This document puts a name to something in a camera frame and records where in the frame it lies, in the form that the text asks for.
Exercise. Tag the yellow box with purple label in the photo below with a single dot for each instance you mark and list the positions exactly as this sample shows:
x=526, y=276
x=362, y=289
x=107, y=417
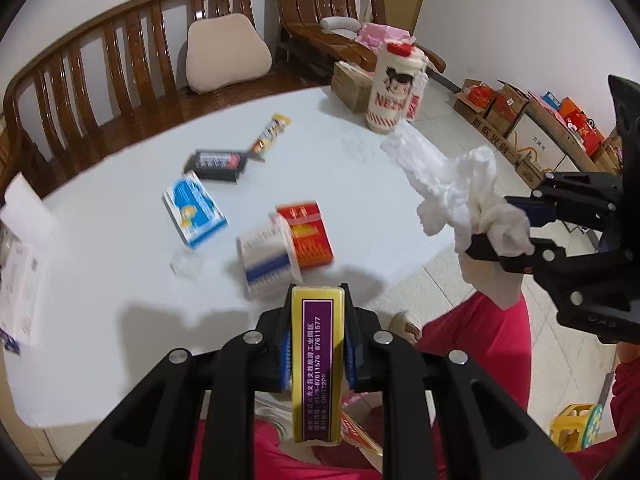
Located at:
x=317, y=360

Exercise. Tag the yellow plastic stool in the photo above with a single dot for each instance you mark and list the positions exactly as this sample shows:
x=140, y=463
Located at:
x=575, y=425

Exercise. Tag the brown cardboard box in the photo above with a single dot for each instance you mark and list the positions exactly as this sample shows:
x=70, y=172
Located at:
x=352, y=85

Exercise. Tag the cream cartoon print bottle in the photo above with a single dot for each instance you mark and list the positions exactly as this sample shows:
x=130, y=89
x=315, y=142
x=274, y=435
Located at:
x=390, y=95

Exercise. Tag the orange white snack wrapper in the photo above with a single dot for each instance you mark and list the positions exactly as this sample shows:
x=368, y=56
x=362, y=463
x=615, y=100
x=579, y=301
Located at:
x=270, y=137

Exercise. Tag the printed plastic bag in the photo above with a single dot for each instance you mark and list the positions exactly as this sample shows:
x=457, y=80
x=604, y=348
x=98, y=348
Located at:
x=357, y=430

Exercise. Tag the flat white box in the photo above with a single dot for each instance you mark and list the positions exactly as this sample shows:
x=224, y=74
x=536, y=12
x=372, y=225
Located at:
x=20, y=290

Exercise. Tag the wooden armchair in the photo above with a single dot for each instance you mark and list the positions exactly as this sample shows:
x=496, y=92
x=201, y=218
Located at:
x=340, y=0

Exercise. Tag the blue and white box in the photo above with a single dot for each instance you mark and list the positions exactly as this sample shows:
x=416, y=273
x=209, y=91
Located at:
x=195, y=207

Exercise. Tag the small blue item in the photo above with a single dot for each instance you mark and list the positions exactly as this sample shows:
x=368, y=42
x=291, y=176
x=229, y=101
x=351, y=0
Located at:
x=9, y=342

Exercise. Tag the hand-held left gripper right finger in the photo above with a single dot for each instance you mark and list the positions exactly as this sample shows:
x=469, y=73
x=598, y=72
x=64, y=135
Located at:
x=350, y=360

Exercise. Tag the white box with blue stripes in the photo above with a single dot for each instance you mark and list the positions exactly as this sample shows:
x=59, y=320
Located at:
x=267, y=255

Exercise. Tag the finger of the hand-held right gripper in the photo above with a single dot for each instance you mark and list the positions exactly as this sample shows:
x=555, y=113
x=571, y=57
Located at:
x=495, y=255
x=532, y=210

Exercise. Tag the pink cloth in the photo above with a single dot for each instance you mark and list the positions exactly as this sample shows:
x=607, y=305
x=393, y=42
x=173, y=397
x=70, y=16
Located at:
x=385, y=35

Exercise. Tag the small white red-label bottle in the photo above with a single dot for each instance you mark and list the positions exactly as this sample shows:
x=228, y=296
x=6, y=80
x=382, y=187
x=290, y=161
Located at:
x=416, y=102

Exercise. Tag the person's left leg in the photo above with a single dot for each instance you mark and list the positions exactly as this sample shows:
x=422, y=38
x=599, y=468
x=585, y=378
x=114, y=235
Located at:
x=240, y=455

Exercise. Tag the person's right leg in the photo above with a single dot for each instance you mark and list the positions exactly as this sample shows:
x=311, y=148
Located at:
x=480, y=340

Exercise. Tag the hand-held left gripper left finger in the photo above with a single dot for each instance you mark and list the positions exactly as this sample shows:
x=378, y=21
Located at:
x=286, y=360

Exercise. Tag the person's leg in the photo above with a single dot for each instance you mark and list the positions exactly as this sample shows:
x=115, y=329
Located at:
x=240, y=455
x=480, y=340

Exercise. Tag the black packet with label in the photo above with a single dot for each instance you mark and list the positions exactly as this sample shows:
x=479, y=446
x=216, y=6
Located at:
x=215, y=164

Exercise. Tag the red box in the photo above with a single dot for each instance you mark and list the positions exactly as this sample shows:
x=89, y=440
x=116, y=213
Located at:
x=307, y=240

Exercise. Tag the white paper sheet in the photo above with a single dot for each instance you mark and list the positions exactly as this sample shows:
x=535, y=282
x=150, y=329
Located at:
x=25, y=210

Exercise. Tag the beige slipper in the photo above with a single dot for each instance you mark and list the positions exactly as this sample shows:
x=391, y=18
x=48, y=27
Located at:
x=405, y=325

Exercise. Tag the white tissue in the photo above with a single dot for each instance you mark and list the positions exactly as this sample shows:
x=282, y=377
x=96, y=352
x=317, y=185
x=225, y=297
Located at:
x=450, y=185

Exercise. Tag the clear plastic piece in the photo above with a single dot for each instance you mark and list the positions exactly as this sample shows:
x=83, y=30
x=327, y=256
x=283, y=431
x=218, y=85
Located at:
x=186, y=265

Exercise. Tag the beige cushion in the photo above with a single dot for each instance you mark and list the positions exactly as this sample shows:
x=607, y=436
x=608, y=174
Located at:
x=227, y=55

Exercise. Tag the grey neck pillow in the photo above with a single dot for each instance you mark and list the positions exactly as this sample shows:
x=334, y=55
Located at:
x=337, y=25

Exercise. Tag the row of cardboard boxes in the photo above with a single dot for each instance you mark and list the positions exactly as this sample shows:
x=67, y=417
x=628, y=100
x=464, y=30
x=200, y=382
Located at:
x=545, y=120

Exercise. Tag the wooden bench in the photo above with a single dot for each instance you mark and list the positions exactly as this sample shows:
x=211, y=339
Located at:
x=135, y=40

